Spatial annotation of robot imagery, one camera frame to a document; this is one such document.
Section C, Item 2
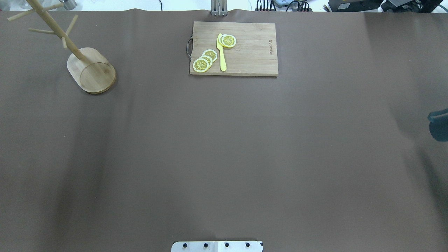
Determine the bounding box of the blue-grey HOME mug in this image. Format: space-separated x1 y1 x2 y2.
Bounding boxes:
427 108 448 142

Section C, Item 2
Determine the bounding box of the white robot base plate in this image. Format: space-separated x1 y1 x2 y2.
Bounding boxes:
171 240 264 252

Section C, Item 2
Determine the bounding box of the brown table mat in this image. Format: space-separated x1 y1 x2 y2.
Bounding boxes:
0 9 447 252

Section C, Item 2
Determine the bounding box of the yellow plastic knife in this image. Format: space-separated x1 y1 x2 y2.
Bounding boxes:
216 40 227 72

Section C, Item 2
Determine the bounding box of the wooden cup storage rack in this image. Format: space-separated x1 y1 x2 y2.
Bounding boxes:
7 0 117 94

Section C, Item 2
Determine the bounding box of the grey metal bracket post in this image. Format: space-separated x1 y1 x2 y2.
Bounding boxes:
211 0 228 16

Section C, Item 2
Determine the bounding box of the lemon slice middle left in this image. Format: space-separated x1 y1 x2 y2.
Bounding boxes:
200 55 213 67

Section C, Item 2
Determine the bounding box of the lemon slice front left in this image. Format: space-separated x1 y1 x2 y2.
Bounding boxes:
192 58 210 73

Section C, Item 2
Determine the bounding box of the wooden cutting board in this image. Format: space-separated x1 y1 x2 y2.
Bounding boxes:
189 21 279 77

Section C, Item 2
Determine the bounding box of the lemon slice top right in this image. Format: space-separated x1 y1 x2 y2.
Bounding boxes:
220 34 237 48

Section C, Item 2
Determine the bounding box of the lemon slice under right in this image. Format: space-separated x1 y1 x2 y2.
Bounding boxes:
217 33 224 47

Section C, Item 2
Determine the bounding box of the small steel cup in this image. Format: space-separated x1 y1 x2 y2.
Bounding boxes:
59 0 77 10

